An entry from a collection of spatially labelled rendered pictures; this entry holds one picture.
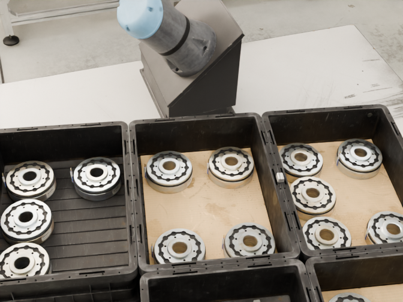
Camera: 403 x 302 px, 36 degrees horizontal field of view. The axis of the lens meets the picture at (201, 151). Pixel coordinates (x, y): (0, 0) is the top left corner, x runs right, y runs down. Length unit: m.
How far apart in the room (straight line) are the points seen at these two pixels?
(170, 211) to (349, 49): 0.96
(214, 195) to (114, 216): 0.22
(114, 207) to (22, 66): 1.85
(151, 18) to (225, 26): 0.22
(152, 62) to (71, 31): 1.61
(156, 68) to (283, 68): 0.43
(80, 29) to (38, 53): 0.27
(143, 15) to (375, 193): 0.67
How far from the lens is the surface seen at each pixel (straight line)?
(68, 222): 1.32
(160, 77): 1.67
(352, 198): 1.40
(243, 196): 1.36
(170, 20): 1.50
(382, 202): 1.41
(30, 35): 3.31
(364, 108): 1.47
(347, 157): 1.44
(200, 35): 1.56
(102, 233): 1.30
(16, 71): 3.09
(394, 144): 1.43
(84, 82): 1.85
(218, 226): 1.30
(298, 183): 1.36
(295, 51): 1.99
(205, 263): 1.12
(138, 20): 1.47
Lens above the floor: 1.86
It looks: 46 degrees down
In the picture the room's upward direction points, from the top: 3 degrees clockwise
